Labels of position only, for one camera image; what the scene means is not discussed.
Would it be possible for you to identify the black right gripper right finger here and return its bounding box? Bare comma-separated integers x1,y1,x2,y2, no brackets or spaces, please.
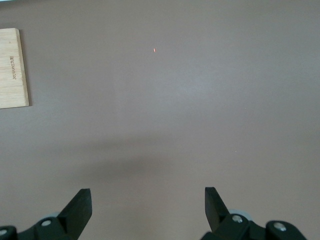
201,186,305,240

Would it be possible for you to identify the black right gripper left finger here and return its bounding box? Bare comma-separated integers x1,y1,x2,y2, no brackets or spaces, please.
0,188,92,240

